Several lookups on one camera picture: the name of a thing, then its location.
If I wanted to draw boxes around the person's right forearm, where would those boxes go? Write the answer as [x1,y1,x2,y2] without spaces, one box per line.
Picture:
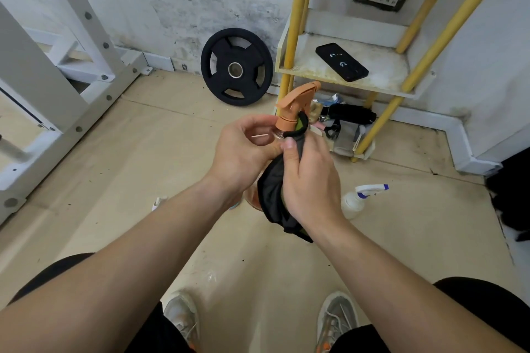
[314,218,530,353]

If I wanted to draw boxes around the white plastic strip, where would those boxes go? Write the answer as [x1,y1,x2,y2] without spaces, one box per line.
[352,125,367,153]

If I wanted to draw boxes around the person's left hand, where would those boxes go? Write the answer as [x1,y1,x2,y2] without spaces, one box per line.
[205,114,287,211]

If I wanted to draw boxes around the person's left forearm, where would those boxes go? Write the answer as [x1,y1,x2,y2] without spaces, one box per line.
[0,176,237,353]

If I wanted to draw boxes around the orange spray bottle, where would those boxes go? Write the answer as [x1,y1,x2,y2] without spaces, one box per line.
[243,80,322,212]

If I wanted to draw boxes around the person's right grey shoe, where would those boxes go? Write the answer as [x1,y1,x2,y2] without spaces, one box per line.
[315,291,359,353]

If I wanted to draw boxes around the black shorts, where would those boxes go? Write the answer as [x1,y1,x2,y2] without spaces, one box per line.
[8,252,530,353]

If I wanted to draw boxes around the black weight plate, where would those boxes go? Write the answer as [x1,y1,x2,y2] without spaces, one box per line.
[200,28,274,108]

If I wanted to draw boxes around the person's left grey shoe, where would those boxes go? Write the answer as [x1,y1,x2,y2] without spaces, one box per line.
[163,291,200,351]

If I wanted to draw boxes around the black ring grip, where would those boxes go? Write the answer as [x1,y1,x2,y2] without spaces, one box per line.
[324,119,342,141]

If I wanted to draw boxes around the black phone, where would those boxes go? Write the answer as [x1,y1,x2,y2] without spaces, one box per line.
[315,42,370,83]

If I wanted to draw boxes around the round white bottle blue-tipped sprayer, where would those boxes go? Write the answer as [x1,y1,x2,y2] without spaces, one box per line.
[341,183,390,220]

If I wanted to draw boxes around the green microfibre cloth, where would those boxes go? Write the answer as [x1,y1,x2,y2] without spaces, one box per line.
[257,111,314,243]

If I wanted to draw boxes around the person's right hand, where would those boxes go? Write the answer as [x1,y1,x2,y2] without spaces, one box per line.
[280,131,347,238]

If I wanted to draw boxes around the white shelf yellow poles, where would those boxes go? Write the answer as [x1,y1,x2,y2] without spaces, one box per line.
[275,0,521,163]

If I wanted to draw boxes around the person's grey shoe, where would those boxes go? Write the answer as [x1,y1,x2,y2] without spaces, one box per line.
[315,291,359,353]
[163,291,200,351]

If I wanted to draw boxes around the white metal rack frame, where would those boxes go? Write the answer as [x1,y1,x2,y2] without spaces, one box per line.
[0,0,154,225]

